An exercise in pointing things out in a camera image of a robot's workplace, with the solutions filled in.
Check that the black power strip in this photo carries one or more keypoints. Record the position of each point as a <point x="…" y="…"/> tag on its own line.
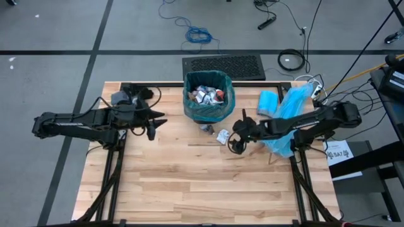
<point x="266" y="23"/>

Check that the roll of blue trash bags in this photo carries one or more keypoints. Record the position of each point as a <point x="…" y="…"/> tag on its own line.
<point x="267" y="103"/>

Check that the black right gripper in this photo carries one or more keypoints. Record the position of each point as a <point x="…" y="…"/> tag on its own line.
<point x="249" y="129"/>

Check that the fresh light blue trash bag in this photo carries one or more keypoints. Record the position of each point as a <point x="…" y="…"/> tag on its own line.
<point x="293" y="101"/>

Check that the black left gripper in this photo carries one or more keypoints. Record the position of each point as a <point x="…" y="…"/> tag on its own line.
<point x="129" y="118"/>

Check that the white wrapper with MAT print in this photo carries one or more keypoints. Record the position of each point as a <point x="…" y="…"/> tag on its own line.
<point x="203" y="97"/>

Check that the black box with white label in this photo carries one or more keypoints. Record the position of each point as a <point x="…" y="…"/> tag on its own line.
<point x="389" y="83"/>

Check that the white power strip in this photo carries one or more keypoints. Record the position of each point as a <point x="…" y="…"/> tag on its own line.
<point x="316" y="90"/>

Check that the orange black white snack wrapper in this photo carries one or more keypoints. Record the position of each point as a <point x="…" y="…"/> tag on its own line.
<point x="220" y="94"/>

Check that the white wrapper with dark print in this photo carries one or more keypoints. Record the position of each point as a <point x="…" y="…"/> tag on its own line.
<point x="223" y="137"/>

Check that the brown paper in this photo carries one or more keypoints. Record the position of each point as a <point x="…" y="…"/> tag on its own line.
<point x="192" y="94"/>

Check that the grey cone with green rim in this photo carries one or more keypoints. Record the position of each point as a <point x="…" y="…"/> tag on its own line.
<point x="135" y="101"/>

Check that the grey cloth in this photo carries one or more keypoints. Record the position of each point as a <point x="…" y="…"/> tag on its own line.
<point x="119" y="98"/>

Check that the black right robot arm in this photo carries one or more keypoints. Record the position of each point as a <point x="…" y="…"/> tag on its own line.
<point x="309" y="121"/>

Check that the teal trash bag with trash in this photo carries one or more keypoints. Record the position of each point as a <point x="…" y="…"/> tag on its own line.
<point x="208" y="112"/>

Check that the white printed paper sheet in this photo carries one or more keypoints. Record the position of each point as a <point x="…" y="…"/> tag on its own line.
<point x="342" y="157"/>

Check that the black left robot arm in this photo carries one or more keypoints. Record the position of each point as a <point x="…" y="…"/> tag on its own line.
<point x="69" y="124"/>

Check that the black metal stand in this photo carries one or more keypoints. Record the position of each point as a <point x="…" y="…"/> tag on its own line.
<point x="363" y="160"/>

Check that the person's shoe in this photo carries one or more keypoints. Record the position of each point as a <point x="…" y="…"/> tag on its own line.
<point x="393" y="38"/>
<point x="11" y="2"/>

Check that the dark side desk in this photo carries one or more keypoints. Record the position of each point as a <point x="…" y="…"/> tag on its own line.
<point x="391" y="110"/>

